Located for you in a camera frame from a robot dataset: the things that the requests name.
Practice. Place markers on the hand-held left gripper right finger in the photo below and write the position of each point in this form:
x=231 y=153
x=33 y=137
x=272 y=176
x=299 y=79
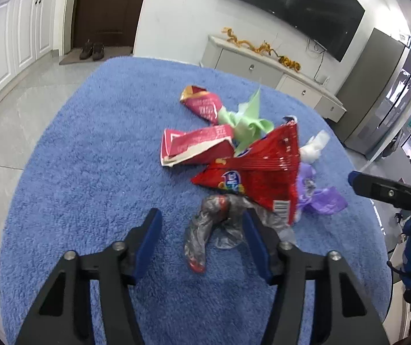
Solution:
x=255 y=248

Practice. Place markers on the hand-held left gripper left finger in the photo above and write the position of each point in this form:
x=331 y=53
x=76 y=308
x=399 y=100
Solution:
x=149 y=244

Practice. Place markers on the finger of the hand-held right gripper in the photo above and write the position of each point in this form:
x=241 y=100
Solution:
x=381 y=188

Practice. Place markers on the clear plastic bag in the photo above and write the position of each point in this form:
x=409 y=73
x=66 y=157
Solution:
x=200 y=226

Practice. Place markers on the purple plastic wrapper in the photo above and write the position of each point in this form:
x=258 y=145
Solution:
x=325 y=201

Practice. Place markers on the red snack bag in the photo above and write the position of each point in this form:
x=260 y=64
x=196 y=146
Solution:
x=259 y=176

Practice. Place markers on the white tissue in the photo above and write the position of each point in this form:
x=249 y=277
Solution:
x=313 y=149

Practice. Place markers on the torn red paper carton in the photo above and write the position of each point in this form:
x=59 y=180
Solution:
x=194 y=140

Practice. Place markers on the green paper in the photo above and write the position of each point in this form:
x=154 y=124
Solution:
x=248 y=122

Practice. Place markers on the grey refrigerator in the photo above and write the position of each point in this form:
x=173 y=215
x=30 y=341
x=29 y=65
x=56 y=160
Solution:
x=374 y=97

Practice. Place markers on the blue fluffy rug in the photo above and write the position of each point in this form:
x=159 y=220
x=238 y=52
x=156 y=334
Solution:
x=101 y=151

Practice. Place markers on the golden tiger figurine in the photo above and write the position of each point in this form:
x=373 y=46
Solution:
x=289 y=63

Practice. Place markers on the white television cabinet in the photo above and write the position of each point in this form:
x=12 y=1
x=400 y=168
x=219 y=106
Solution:
x=248 y=66

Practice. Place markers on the short golden dragon figurine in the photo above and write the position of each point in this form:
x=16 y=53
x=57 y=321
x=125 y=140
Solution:
x=264 y=47

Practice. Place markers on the brown shoe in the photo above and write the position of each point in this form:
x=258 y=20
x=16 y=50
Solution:
x=85 y=51
x=98 y=51

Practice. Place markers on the long golden dragon figurine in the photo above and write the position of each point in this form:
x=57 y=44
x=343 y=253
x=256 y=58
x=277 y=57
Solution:
x=236 y=37

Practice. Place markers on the brown entrance door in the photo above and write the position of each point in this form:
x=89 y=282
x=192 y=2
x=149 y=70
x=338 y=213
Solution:
x=108 y=7

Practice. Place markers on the white floor cabinet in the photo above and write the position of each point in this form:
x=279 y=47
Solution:
x=8 y=43

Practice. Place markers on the black wall television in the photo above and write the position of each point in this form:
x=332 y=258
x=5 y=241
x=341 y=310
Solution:
x=291 y=7

